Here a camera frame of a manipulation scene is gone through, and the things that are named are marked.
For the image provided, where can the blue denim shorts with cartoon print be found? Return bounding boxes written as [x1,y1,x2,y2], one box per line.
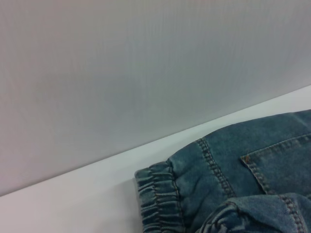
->
[134,109,311,233]

